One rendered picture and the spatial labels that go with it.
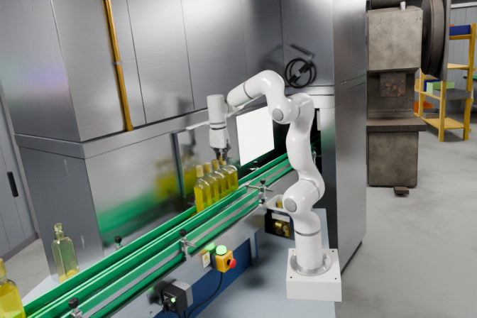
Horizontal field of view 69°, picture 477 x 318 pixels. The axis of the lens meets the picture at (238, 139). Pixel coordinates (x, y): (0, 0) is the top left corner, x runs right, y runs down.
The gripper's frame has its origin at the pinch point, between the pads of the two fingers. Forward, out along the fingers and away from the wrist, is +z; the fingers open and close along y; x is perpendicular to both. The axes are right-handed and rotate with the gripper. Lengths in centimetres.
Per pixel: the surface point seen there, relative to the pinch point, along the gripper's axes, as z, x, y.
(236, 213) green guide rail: 25.0, -9.4, 13.5
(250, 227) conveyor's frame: 35.9, -1.7, 15.6
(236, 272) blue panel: 55, -14, 14
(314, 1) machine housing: -79, 98, 11
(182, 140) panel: -11.3, -14.1, -12.0
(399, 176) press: 117, 309, 21
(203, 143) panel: -5.6, 0.3, -12.0
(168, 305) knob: 36, -63, 21
